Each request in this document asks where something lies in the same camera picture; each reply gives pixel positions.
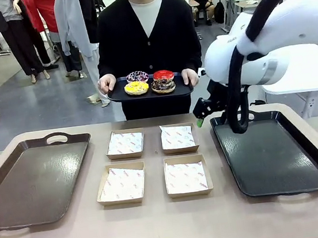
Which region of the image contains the person's left hand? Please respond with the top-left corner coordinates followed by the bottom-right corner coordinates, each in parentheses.
top-left (181, 67), bottom-right (201, 89)

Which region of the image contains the purple sprinkled donut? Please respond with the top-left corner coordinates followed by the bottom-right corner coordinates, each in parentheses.
top-left (126, 69), bottom-right (150, 85)

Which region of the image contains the large black tray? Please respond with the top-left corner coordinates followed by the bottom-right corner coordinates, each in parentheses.
top-left (209, 101), bottom-right (318, 206)

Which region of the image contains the small black serving tray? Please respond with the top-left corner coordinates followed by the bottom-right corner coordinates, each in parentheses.
top-left (105, 68), bottom-right (195, 105)

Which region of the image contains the person in black cardigan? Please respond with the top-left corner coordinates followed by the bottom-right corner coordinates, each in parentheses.
top-left (89, 0), bottom-right (210, 124)

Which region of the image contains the chocolate sprinkled donut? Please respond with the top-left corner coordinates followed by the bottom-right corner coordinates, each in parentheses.
top-left (150, 77), bottom-right (177, 96)

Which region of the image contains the yellow sprinkled donut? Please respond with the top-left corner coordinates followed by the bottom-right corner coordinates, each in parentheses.
top-left (123, 79), bottom-right (150, 97)

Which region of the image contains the thick black cable hose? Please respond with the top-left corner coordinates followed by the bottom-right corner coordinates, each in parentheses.
top-left (213, 0), bottom-right (318, 136)

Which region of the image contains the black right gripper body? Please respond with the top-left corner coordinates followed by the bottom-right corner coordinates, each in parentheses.
top-left (200, 77), bottom-right (233, 122)

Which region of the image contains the mannequin in black blazer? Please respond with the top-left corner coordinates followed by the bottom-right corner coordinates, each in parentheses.
top-left (0, 0), bottom-right (54, 88)

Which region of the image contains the person's right hand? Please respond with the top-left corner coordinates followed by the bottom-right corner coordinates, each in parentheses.
top-left (96, 73), bottom-right (118, 97)

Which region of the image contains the red garment mannequin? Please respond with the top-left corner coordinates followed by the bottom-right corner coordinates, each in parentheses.
top-left (27, 0), bottom-right (65, 54)

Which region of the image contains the brown cardboard box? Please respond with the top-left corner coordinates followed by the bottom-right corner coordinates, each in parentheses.
top-left (162, 152), bottom-right (215, 200)
top-left (103, 126), bottom-right (148, 162)
top-left (92, 160), bottom-right (150, 208)
top-left (158, 120), bottom-right (201, 156)

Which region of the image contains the grey background desk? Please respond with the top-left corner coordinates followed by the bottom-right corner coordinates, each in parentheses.
top-left (219, 0), bottom-right (266, 34)

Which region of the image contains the black hanging garment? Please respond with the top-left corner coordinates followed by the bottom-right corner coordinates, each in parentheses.
top-left (79, 0), bottom-right (111, 45)

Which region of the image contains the black backpack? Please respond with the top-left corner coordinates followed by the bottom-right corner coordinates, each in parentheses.
top-left (213, 0), bottom-right (227, 25)

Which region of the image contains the red glazed donut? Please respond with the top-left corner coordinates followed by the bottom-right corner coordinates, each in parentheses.
top-left (152, 69), bottom-right (176, 82)

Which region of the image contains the white printed paper liner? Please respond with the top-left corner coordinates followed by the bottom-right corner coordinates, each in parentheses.
top-left (105, 130), bottom-right (146, 157)
top-left (160, 122), bottom-right (196, 151)
top-left (96, 164), bottom-right (148, 204)
top-left (164, 158), bottom-right (209, 196)

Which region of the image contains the large brown tray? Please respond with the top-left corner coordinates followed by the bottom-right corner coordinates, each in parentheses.
top-left (0, 128), bottom-right (102, 235)

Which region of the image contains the person's left forearm black sleeve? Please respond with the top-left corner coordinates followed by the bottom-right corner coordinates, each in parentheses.
top-left (181, 44), bottom-right (205, 72)

